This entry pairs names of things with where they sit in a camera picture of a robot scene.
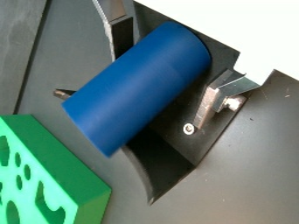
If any black curved cradle fixture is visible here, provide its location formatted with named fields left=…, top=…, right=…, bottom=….
left=52, top=3, right=242, bottom=205

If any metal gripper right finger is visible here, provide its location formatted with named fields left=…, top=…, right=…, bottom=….
left=192, top=69, right=261, bottom=130

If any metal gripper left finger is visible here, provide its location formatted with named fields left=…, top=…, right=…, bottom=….
left=92, top=0, right=135, bottom=60

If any blue oval cylinder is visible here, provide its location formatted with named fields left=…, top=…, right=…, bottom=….
left=62, top=21, right=211, bottom=157

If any green shape sorter block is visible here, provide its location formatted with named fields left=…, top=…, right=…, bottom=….
left=0, top=115, right=111, bottom=224

